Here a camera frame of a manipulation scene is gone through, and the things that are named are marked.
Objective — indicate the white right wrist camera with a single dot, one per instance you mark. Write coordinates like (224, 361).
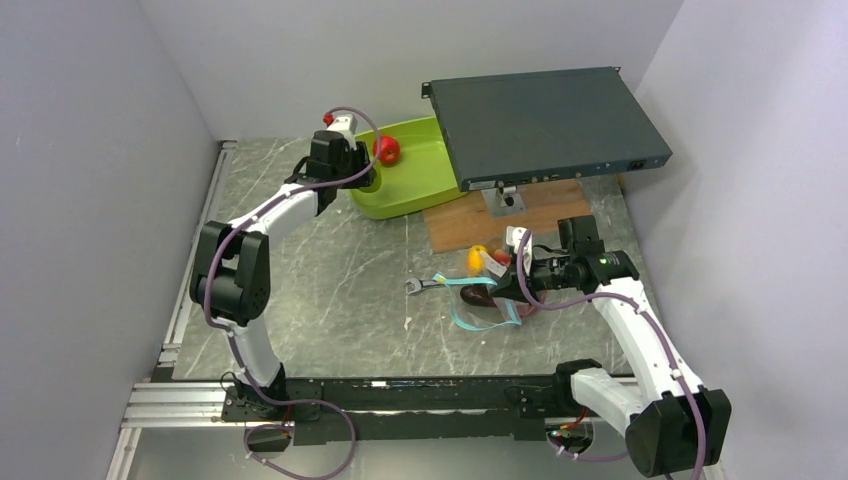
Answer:
(519, 242)

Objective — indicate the chrome combination wrench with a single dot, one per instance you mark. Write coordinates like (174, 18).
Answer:
(415, 286)

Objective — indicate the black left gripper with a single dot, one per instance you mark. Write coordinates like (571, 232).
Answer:
(365, 173)

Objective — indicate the purple fake eggplant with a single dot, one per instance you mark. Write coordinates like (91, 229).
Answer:
(477, 296)

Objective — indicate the red fake apple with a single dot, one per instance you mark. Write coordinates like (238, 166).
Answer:
(387, 150)

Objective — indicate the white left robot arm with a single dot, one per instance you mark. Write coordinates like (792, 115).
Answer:
(231, 273)

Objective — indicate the dark grey rack device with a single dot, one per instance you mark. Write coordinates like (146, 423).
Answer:
(522, 128)

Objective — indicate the metal stand base plate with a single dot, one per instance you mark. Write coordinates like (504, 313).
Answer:
(504, 201)

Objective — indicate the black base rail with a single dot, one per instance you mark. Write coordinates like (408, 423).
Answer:
(523, 408)

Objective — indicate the clear zip top bag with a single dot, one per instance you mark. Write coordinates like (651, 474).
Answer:
(477, 319)

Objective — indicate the lime green plastic tub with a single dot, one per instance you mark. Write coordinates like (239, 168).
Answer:
(422, 178)

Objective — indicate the orange fake fruit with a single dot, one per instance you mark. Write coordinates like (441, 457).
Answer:
(475, 263)

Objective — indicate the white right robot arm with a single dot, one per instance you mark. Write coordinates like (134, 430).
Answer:
(671, 422)

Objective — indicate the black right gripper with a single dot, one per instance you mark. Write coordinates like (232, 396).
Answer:
(510, 288)

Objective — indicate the wooden board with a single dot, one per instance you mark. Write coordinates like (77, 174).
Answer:
(467, 221)

